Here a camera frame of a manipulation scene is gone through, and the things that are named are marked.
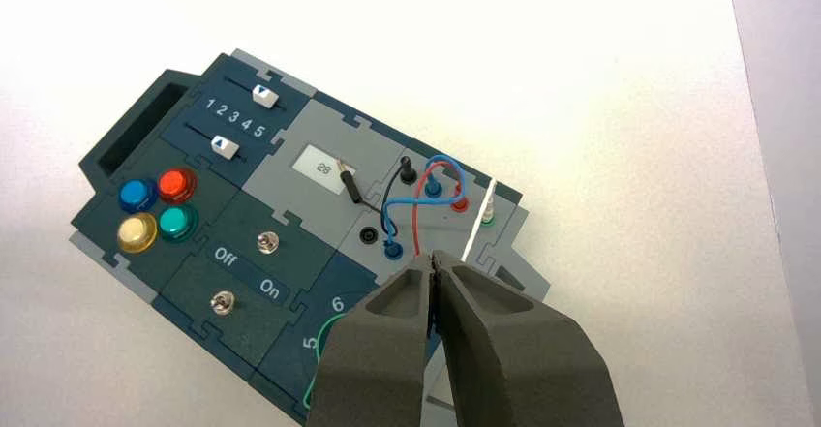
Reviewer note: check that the teal dial knob green rim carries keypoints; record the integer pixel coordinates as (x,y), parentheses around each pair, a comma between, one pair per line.
(305,393)

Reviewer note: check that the red banana plug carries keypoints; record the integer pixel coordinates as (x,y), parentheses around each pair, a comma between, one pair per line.
(459,205)

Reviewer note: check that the white slider knob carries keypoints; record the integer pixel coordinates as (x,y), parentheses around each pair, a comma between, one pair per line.
(224,147)
(265,95)

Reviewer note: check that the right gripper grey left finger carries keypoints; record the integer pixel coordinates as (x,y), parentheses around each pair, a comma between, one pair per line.
(372,360)

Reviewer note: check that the small white display screen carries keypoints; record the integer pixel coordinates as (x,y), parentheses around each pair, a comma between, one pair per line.
(322,169)

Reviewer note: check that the blue round push button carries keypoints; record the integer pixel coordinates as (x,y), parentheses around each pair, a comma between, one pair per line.
(136,194)

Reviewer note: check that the silver metal toggle switch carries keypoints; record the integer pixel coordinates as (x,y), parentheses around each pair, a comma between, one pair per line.
(221,303)
(267,242)

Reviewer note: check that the green round push button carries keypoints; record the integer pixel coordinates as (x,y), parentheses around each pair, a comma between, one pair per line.
(176,222)

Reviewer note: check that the black probe plug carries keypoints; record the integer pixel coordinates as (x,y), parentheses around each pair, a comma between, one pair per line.
(350,187)

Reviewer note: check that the red round push button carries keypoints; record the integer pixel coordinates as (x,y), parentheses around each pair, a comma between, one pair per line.
(174,183)

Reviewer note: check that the black banana plug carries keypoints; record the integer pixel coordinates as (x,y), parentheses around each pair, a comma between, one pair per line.
(407,169)

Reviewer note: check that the teal and grey task box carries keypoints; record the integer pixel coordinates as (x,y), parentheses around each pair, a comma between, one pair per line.
(244,219)

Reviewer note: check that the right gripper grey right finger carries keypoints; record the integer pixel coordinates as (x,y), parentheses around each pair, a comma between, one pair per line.
(513,373)

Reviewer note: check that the white banana plug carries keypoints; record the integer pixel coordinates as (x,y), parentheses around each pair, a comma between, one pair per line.
(489,211)

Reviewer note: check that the blue banana plug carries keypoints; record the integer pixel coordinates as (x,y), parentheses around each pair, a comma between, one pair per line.
(392,251)
(433,187)

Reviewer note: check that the yellow round push button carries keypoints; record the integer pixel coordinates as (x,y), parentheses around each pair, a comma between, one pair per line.
(136,231)

